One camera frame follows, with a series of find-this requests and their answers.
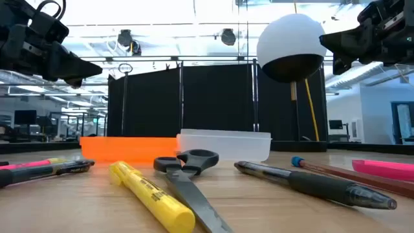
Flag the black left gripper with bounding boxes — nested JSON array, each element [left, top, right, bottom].
[[0, 0, 104, 89]]

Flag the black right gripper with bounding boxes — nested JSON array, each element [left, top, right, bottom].
[[319, 5, 414, 76]]

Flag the slim pink pen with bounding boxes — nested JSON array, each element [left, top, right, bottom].
[[0, 157, 69, 172]]

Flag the pink highlighter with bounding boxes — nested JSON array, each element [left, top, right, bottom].
[[351, 159, 414, 183]]

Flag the red pencil blue eraser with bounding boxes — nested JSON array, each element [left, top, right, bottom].
[[290, 156, 414, 199]]

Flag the black gel pen rubber grip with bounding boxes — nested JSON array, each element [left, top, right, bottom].
[[234, 161, 398, 211]]

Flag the yellow highlighter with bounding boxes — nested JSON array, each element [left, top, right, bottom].
[[109, 161, 197, 233]]

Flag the black-handled scissors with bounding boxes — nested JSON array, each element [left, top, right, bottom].
[[153, 149, 234, 233]]

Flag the clear plastic supply box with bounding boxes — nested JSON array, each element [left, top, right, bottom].
[[176, 128, 272, 162]]

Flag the white globe lamp black base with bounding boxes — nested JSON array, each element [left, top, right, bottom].
[[256, 13, 328, 142]]

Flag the black ceiling spotlight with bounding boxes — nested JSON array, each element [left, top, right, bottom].
[[116, 29, 142, 56], [221, 28, 237, 47]]

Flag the grey metal crossbar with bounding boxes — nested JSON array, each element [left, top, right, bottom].
[[79, 55, 334, 63]]

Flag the orange perforated plastic lid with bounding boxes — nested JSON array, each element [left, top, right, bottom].
[[80, 136, 179, 164]]

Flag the black partition screen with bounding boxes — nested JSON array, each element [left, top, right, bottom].
[[107, 62, 329, 141]]

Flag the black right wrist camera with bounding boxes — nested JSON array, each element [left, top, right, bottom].
[[357, 0, 400, 24]]

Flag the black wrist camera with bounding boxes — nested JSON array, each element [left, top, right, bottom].
[[357, 0, 400, 24], [30, 11, 70, 43]]

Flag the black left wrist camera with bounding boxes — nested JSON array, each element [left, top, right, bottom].
[[30, 11, 70, 43]]

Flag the ring-topped metal stand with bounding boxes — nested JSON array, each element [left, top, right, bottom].
[[118, 62, 134, 137]]

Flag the yellow cable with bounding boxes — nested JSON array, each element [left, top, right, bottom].
[[303, 78, 321, 142]]

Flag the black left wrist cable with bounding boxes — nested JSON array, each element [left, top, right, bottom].
[[36, 0, 67, 20]]

